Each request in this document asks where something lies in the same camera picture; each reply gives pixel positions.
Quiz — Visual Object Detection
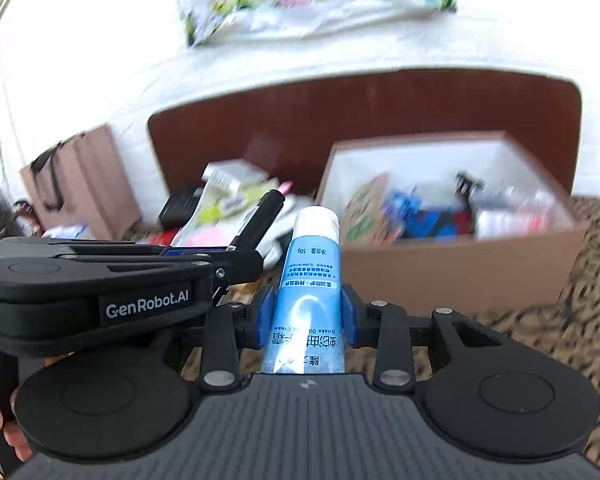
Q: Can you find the blue white cream tube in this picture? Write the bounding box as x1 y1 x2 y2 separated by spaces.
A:
261 206 344 374

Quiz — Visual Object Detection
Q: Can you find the black marker pen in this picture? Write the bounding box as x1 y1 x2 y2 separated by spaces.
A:
227 190 285 250

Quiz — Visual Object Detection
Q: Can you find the person's left hand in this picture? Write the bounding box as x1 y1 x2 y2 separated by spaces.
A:
0 353 71 463

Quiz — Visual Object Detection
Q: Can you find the white glove pink cuff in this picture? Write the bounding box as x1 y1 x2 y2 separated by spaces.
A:
257 194 303 270

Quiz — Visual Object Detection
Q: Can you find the brown insole green label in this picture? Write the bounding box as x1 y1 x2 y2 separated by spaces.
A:
340 172 401 246

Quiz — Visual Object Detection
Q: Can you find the blue patterned pouch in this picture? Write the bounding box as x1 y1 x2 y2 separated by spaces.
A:
384 183 472 240

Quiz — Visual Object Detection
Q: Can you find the yellow green small box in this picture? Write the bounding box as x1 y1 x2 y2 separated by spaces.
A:
211 180 278 223

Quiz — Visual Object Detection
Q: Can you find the red flat box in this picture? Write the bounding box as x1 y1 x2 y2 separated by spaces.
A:
145 229 178 246

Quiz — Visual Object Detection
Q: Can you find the black box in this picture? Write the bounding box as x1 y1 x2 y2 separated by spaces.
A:
158 188 204 230

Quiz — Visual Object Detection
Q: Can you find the white barcode small box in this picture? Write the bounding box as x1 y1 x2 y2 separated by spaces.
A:
201 159 268 193

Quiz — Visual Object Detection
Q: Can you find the brown cardboard storage box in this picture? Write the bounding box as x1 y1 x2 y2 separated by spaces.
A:
317 131 588 313

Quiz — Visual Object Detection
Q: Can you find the black hair clip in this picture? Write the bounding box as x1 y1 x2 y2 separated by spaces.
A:
455 171 484 209

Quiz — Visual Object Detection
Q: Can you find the dark red headboard panel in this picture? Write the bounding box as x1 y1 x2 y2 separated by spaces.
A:
147 68 582 192

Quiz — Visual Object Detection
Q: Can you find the letter pattern table cloth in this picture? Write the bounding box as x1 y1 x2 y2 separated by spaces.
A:
124 195 600 476

